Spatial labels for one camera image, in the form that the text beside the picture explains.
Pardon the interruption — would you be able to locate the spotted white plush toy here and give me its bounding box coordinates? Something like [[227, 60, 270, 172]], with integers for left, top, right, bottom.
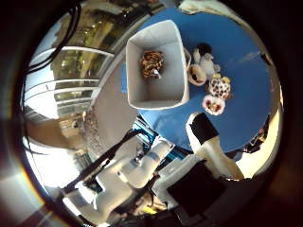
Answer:
[[202, 73, 233, 116]]

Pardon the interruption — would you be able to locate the orange striped tiger plush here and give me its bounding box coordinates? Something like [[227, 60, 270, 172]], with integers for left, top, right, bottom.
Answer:
[[139, 50, 166, 79]]

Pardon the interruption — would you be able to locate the white fabric storage bin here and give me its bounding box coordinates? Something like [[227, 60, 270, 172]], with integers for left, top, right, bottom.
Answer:
[[125, 19, 191, 112]]

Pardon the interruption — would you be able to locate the white dog plush toy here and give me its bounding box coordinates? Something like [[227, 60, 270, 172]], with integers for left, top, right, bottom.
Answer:
[[187, 46, 222, 87]]

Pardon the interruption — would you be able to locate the round blue table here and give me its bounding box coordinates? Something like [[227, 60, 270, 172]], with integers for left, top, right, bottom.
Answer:
[[120, 7, 273, 154]]

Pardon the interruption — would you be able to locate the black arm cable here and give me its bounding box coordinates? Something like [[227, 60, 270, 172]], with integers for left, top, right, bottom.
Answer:
[[62, 128, 141, 195]]

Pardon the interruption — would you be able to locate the black cable bundle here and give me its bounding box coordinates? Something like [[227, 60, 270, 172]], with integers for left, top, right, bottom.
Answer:
[[23, 2, 82, 78]]

